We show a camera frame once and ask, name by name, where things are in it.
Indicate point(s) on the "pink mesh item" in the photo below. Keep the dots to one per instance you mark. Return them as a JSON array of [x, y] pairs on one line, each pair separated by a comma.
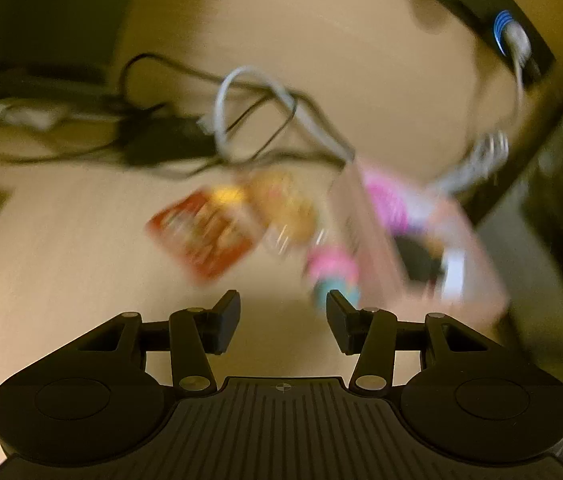
[[389, 200]]

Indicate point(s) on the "red snack packet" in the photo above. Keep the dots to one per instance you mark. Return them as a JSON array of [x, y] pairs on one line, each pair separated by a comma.
[[201, 240]]

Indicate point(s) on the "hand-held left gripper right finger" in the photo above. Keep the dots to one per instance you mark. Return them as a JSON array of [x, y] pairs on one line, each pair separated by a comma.
[[337, 321]]

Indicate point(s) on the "white adapter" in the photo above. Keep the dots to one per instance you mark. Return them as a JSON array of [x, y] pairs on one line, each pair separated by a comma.
[[454, 272]]

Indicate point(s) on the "dark monitor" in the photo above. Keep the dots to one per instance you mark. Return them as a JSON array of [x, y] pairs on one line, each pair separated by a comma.
[[36, 0]]

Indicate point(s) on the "bread packet with gold label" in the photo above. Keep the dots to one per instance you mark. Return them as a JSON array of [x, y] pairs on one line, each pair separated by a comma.
[[281, 205]]

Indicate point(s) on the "black plush toy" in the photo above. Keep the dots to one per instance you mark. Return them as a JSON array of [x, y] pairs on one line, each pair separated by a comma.
[[416, 260]]

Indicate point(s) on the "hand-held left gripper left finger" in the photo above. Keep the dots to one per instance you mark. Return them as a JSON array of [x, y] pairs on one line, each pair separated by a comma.
[[229, 321]]

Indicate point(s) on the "black computer case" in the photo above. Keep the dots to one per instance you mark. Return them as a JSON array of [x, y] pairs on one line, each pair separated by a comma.
[[561, 170]]

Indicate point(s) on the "white power strip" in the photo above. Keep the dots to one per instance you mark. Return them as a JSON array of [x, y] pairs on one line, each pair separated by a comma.
[[26, 115]]

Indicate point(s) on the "teal toy case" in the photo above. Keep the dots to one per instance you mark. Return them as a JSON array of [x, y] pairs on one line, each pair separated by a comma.
[[318, 294]]

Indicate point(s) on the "pink ball toy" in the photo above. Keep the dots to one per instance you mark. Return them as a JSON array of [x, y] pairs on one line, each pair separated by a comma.
[[331, 262]]

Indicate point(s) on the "black power adapter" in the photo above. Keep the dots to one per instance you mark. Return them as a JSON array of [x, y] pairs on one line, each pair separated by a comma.
[[161, 141]]

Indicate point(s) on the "pink cardboard box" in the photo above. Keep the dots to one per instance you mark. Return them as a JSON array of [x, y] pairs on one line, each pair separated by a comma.
[[371, 240]]

